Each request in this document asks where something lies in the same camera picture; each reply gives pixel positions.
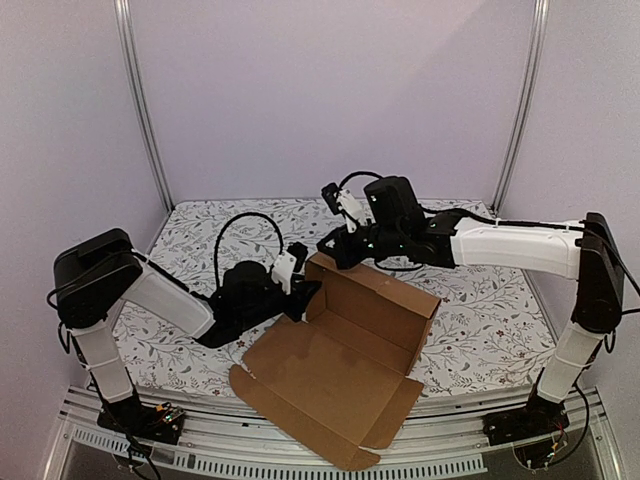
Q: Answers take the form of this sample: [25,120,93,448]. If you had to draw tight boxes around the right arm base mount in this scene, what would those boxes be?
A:
[482,388,569,470]

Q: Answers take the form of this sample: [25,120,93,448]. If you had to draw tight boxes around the brown cardboard box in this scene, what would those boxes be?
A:
[229,253,441,471]

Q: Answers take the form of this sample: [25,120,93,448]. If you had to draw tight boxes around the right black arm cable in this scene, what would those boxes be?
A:
[334,170,586,234]

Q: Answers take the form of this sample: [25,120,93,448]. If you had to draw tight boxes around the aluminium corner post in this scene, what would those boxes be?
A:
[490,0,550,214]
[113,0,175,213]

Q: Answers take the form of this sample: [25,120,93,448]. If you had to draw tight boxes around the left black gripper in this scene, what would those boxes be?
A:
[236,275,321,332]

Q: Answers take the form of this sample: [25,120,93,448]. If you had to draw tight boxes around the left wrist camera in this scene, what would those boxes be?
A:
[271,242,308,295]

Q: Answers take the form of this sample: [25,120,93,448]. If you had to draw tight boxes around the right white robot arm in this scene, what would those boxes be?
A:
[317,175,626,436]

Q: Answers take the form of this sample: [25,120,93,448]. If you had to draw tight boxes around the aluminium front rail frame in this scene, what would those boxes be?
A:
[42,384,626,480]

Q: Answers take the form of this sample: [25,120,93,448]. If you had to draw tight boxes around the left aluminium corner post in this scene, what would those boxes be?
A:
[113,0,175,213]

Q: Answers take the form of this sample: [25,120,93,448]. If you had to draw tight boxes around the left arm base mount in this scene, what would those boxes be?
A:
[97,395,186,445]

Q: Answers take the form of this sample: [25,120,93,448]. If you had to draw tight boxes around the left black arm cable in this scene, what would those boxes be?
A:
[209,212,286,296]

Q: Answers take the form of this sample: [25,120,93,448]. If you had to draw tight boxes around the right aluminium corner post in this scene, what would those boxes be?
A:
[490,0,550,214]

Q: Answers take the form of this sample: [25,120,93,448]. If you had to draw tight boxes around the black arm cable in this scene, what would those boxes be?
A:
[209,212,286,296]
[334,170,586,234]

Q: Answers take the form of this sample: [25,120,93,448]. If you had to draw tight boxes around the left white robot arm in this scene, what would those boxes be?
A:
[47,228,322,434]

